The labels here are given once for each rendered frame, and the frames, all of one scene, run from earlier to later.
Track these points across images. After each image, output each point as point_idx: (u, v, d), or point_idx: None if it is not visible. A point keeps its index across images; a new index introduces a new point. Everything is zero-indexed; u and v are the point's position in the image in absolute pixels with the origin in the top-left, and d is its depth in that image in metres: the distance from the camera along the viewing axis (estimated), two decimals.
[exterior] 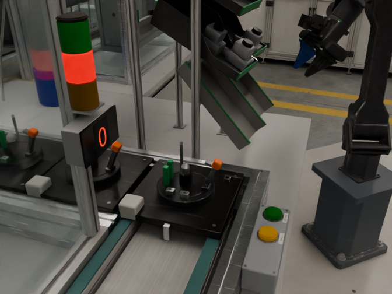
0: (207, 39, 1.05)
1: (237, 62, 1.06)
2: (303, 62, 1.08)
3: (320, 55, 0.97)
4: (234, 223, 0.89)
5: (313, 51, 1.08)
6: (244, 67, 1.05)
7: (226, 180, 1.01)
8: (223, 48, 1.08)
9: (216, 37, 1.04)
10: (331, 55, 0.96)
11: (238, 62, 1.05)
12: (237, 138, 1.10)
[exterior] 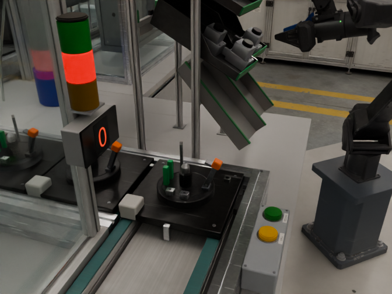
0: (207, 39, 1.05)
1: (237, 62, 1.06)
2: None
3: (296, 29, 0.90)
4: (234, 223, 0.89)
5: None
6: (244, 67, 1.05)
7: (226, 180, 1.01)
8: (223, 48, 1.08)
9: (217, 37, 1.04)
10: None
11: (238, 62, 1.06)
12: (237, 138, 1.10)
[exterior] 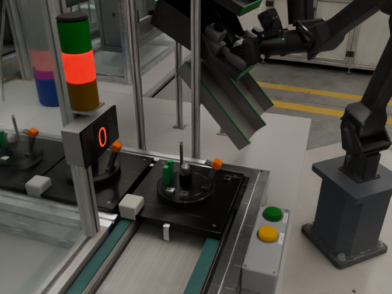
0: (207, 39, 1.05)
1: (237, 62, 1.06)
2: None
3: None
4: (234, 223, 0.89)
5: None
6: (244, 67, 1.05)
7: (226, 180, 1.01)
8: (223, 48, 1.08)
9: (217, 37, 1.04)
10: None
11: (238, 62, 1.06)
12: (237, 138, 1.10)
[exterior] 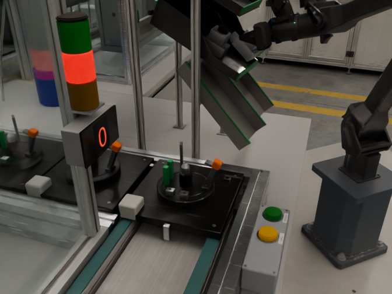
0: (212, 42, 1.05)
1: (244, 51, 1.03)
2: None
3: None
4: (234, 223, 0.89)
5: None
6: (249, 57, 1.03)
7: (226, 180, 1.01)
8: (233, 33, 1.05)
9: (221, 40, 1.04)
10: None
11: (245, 51, 1.03)
12: (237, 138, 1.10)
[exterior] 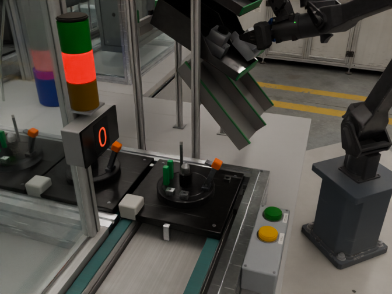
0: (212, 42, 1.05)
1: (244, 50, 1.03)
2: None
3: None
4: (234, 223, 0.89)
5: None
6: (249, 57, 1.03)
7: (226, 180, 1.01)
8: (233, 32, 1.05)
9: (221, 40, 1.04)
10: None
11: (245, 50, 1.03)
12: (237, 138, 1.10)
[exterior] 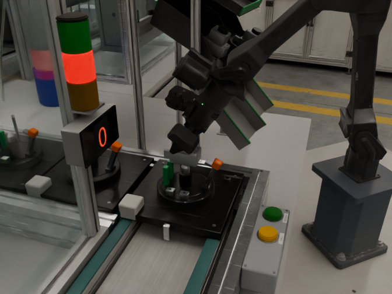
0: (212, 42, 1.05)
1: (185, 159, 0.91)
2: None
3: None
4: (234, 223, 0.89)
5: None
6: (194, 161, 0.90)
7: (226, 180, 1.01)
8: (164, 152, 0.94)
9: (221, 40, 1.04)
10: None
11: (186, 158, 0.91)
12: (237, 138, 1.10)
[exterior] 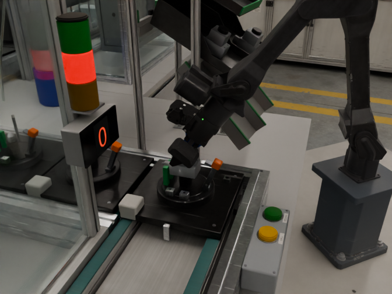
0: (212, 42, 1.05)
1: (184, 171, 0.92)
2: None
3: None
4: (234, 223, 0.89)
5: None
6: (193, 174, 0.92)
7: (226, 180, 1.01)
8: (164, 164, 0.95)
9: (221, 40, 1.04)
10: None
11: (185, 171, 0.92)
12: (237, 138, 1.10)
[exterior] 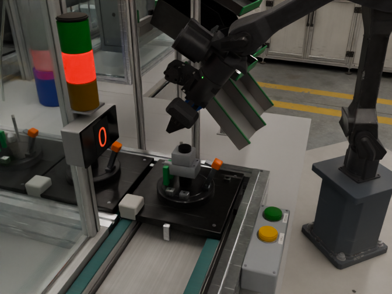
0: None
1: (185, 171, 0.92)
2: None
3: None
4: (234, 223, 0.89)
5: None
6: (193, 174, 0.92)
7: (226, 180, 1.01)
8: (164, 164, 0.95)
9: None
10: None
11: (185, 171, 0.92)
12: (237, 138, 1.10)
